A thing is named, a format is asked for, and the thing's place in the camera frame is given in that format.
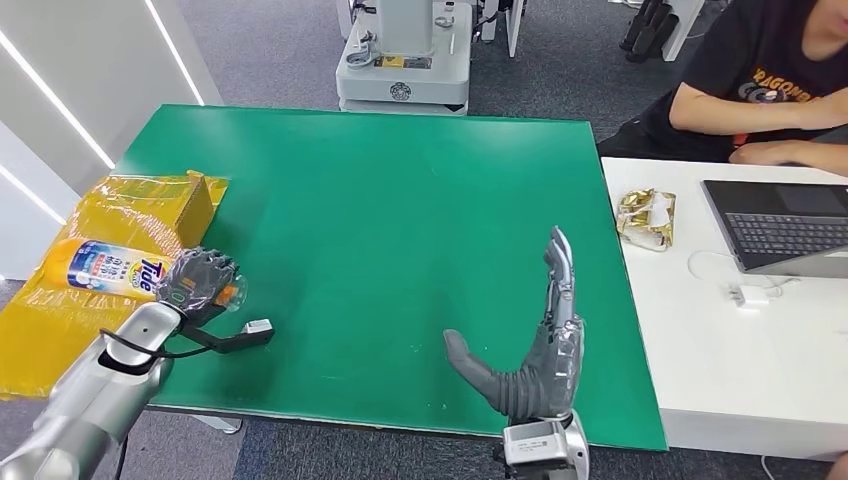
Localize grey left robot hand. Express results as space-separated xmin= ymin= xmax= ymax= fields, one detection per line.
xmin=155 ymin=246 xmax=240 ymax=327

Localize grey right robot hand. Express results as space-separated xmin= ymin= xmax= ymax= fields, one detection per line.
xmin=442 ymin=225 xmax=586 ymax=423

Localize orange detergent bottle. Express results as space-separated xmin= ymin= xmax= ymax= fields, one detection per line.
xmin=40 ymin=238 xmax=250 ymax=313

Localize yellow taped cardboard box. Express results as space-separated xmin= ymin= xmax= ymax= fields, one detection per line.
xmin=0 ymin=170 xmax=231 ymax=401

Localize white table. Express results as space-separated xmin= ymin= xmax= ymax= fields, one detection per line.
xmin=599 ymin=156 xmax=848 ymax=464

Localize crumpled gold wrapper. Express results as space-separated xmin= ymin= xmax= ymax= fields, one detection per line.
xmin=616 ymin=188 xmax=678 ymax=254

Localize white power adapter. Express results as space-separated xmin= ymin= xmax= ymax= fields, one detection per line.
xmin=727 ymin=283 xmax=771 ymax=310

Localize grey laptop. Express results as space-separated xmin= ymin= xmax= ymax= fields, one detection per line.
xmin=700 ymin=178 xmax=848 ymax=280

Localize white furniture leg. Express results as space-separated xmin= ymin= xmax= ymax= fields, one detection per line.
xmin=478 ymin=0 xmax=529 ymax=60

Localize black stacked chair legs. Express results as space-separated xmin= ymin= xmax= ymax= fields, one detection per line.
xmin=618 ymin=0 xmax=680 ymax=65

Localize person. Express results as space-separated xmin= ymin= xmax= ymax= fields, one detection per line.
xmin=596 ymin=0 xmax=848 ymax=179

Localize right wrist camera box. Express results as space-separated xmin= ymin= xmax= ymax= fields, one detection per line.
xmin=492 ymin=418 xmax=575 ymax=480

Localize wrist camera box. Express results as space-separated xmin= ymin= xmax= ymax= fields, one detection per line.
xmin=177 ymin=318 xmax=276 ymax=355
xmin=492 ymin=418 xmax=575 ymax=480

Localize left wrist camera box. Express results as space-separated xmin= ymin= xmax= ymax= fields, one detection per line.
xmin=177 ymin=318 xmax=276 ymax=355

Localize white cable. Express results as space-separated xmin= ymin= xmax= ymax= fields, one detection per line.
xmin=686 ymin=249 xmax=800 ymax=301

